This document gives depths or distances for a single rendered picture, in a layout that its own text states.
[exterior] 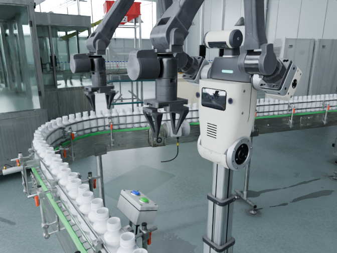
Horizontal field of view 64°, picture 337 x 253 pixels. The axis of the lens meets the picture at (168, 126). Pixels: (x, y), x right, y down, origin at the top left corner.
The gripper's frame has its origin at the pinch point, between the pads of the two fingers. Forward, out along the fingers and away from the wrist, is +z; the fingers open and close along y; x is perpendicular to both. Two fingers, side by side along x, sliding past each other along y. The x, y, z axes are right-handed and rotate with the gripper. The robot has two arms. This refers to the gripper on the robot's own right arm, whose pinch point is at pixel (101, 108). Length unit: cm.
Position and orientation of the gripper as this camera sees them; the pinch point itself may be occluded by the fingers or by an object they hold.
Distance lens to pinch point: 111.3
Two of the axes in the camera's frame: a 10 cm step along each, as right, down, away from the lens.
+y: -8.0, 1.7, -5.8
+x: 6.0, 2.2, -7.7
